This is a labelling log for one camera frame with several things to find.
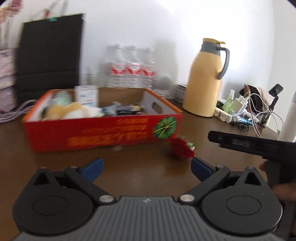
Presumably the yellow white plush hamster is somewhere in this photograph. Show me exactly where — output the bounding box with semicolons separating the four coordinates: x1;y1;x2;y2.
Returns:
43;102;105;121

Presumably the black cable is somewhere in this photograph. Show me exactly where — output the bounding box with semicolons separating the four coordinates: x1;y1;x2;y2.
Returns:
116;105;143;116

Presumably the person's right hand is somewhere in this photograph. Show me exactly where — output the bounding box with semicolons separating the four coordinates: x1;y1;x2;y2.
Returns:
259;161;295;202

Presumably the white metal bottle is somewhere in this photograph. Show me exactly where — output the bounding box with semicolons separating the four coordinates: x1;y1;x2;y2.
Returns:
278;92;296;143

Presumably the white power strip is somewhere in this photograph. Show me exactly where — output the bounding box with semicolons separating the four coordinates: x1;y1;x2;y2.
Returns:
214;108;259;123

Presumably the green spray bottle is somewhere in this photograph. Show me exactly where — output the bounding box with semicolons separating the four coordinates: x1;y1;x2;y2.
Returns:
223;89;235;113

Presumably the brown cloth bundle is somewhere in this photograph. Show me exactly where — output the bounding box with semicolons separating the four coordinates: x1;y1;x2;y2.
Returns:
239;84;274;114

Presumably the yellow thermos jug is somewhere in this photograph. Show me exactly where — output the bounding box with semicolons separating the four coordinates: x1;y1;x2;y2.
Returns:
183;38;230;118

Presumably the black phone stand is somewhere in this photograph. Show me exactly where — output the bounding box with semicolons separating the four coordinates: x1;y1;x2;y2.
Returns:
259;83;283;127

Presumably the small grey box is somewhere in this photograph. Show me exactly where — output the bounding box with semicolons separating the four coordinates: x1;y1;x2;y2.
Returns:
174;84;187;103

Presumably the red cardboard box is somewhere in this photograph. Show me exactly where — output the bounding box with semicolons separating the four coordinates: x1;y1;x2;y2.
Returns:
22;88;182;152

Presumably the blue crumpled wrapper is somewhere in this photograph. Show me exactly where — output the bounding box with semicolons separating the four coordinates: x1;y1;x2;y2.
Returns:
102;101;121;116

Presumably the white cotton swab box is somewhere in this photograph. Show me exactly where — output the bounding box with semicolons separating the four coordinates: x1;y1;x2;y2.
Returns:
74;85;98;108

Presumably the green puff in bag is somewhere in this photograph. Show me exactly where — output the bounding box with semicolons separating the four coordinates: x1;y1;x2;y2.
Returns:
51;90;72;106

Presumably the white robot speaker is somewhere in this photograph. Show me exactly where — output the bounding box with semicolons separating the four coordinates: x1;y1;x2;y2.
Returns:
152;71;175;99

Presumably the glass cup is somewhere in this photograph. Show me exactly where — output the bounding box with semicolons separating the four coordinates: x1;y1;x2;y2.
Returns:
85;73;107;88

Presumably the patterned purple vase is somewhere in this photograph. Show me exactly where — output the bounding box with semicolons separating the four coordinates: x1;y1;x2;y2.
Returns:
1;48;16;113

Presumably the right water bottle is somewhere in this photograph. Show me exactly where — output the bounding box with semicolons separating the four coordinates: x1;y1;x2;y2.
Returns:
142;48;156;90

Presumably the water bottle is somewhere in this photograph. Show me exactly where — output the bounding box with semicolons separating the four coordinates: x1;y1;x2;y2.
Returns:
125;46;142;88
106;44;126;87
142;48;156;90

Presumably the left water bottle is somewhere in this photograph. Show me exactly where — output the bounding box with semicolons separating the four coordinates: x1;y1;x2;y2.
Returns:
106;44;126;87

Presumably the black paper bag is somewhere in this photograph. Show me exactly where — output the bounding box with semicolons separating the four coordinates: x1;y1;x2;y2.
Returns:
15;14;84;104

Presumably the middle water bottle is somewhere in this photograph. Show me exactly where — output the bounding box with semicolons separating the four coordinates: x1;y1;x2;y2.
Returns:
125;46;142;88

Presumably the teal binder clip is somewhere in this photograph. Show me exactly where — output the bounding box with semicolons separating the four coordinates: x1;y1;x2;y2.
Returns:
47;16;57;22

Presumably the white charger with cables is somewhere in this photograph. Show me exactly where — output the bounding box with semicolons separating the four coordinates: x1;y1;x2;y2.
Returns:
231;95;285;139

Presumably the grey cable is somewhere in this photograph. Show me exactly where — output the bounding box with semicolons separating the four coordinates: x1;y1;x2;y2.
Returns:
0;99;37;124

